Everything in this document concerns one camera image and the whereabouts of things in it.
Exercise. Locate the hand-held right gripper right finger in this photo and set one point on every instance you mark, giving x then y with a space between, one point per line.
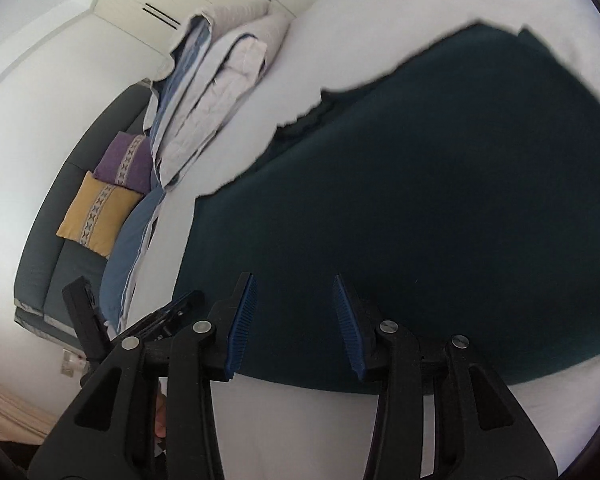
347 325

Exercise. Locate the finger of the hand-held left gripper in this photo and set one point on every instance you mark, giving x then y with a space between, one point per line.
87 320
170 315

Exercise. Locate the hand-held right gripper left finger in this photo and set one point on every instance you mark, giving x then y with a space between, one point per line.
242 325

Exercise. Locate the dark green sweater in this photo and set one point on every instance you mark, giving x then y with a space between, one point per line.
430 185

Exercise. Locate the large blue pillow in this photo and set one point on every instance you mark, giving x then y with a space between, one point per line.
125 260

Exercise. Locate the yellow patterned cushion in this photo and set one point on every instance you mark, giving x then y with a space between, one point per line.
97 215

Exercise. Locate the purple patterned cushion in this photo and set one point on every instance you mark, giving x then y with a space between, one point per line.
125 162

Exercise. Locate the folded grey blue duvet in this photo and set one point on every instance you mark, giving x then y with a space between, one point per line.
230 75

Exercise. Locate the bed with grey sheet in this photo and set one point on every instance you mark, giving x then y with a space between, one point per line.
330 35

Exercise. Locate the white wall socket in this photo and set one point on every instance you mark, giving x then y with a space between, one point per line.
71 363

